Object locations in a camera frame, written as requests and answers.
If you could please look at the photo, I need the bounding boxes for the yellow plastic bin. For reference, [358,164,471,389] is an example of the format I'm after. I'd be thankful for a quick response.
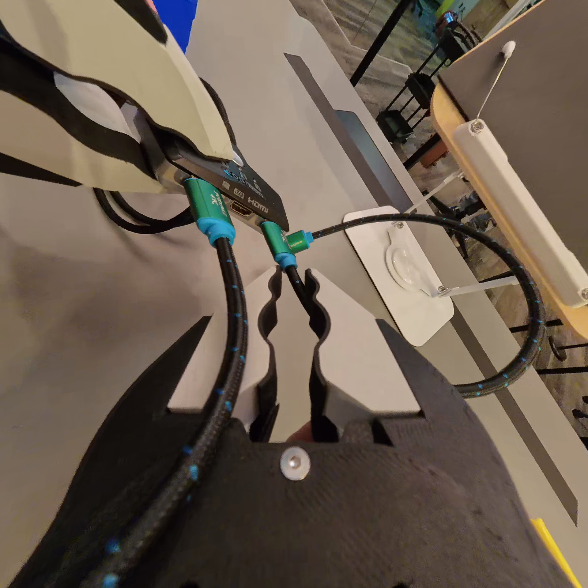
[530,518,583,588]

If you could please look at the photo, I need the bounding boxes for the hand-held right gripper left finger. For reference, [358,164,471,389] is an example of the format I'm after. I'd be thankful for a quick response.
[168,266,282,442]

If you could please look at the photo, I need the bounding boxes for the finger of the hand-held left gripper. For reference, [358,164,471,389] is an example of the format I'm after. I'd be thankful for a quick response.
[0,0,235,161]
[0,46,184,196]

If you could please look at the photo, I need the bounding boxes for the white cord with knob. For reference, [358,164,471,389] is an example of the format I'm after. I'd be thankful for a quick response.
[475,40,517,125]

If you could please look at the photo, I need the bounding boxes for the black braided hdmi cable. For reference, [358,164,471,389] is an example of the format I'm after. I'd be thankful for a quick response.
[261,213,548,399]
[73,178,251,588]

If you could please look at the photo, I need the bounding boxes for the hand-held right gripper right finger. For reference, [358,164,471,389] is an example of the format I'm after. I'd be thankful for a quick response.
[305,269,423,442]

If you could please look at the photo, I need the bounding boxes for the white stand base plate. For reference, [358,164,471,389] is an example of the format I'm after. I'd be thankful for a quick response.
[344,206,455,347]

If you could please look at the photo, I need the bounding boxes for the wooden stand board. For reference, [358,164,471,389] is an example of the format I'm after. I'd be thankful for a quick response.
[431,0,588,341]

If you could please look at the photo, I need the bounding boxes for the braided HDMI cable side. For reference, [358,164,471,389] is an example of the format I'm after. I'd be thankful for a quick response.
[284,52,579,526]

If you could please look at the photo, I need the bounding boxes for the black port adapter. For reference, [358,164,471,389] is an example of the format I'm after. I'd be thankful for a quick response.
[149,133,291,232]

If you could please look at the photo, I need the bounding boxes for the blue plastic bin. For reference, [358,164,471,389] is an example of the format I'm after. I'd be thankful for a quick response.
[152,0,199,55]

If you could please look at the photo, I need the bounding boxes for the black tripod stand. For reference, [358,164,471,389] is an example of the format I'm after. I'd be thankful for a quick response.
[350,0,416,88]

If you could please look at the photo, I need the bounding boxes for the dark desk hatch panel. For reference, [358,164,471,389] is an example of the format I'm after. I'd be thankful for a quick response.
[334,109,414,214]

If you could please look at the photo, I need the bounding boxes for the white stand bar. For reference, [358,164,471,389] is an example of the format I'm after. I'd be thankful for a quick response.
[452,119,588,308]

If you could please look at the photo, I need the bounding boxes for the black wire rack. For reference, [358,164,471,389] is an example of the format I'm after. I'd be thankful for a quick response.
[376,14,483,144]

